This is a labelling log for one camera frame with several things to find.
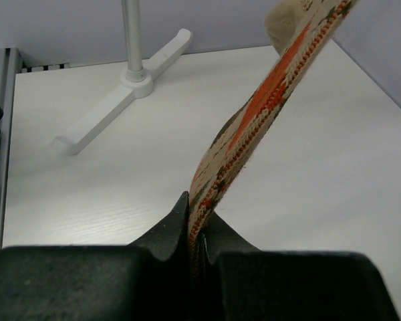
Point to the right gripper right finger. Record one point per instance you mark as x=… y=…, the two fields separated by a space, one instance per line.
x=218 y=237

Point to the silver clothes rail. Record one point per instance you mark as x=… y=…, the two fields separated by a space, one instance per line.
x=136 y=82

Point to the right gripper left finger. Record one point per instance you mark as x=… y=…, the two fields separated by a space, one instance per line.
x=163 y=290

